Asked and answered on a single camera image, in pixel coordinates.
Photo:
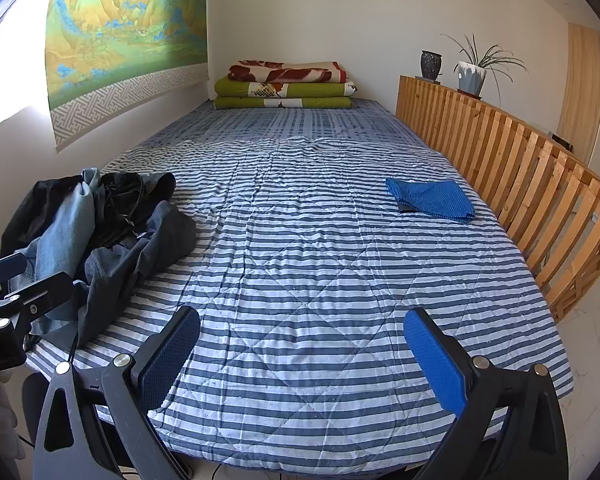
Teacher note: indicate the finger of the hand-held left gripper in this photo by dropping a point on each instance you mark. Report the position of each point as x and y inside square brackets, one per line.
[2, 265]
[40, 294]

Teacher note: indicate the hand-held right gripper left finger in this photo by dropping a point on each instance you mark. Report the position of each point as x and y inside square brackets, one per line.
[172, 355]

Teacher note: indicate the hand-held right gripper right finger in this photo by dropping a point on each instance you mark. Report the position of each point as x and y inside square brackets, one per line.
[435, 360]

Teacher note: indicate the dark navy pants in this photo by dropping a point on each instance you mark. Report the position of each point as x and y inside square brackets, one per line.
[150, 255]

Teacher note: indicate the blue-grey shirt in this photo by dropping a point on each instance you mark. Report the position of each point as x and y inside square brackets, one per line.
[60, 230]

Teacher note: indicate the black garment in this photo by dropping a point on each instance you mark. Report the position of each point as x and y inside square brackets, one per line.
[125, 200]

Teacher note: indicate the blue striped bed quilt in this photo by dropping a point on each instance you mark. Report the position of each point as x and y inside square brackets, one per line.
[305, 270]

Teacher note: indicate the blue folded cloth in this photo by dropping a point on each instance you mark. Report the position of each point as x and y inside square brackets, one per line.
[430, 200]

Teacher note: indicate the wooden slat railing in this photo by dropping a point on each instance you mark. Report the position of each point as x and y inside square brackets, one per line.
[505, 150]

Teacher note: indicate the small dark box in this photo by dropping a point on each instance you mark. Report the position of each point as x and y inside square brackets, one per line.
[562, 141]

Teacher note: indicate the blue plaid bed sheet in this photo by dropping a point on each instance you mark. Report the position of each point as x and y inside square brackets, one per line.
[305, 117]

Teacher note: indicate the potted plant white pot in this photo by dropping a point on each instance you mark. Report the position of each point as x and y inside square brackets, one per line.
[471, 77]

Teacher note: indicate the dark ceramic vase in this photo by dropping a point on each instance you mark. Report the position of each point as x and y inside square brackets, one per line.
[431, 65]

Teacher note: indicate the green floral folded quilt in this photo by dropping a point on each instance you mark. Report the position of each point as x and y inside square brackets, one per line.
[305, 91]

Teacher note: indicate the red floral folded blanket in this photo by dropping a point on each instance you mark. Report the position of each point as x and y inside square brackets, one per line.
[285, 71]

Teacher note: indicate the landscape wall tapestry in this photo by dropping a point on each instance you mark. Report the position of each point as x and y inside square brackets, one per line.
[120, 35]

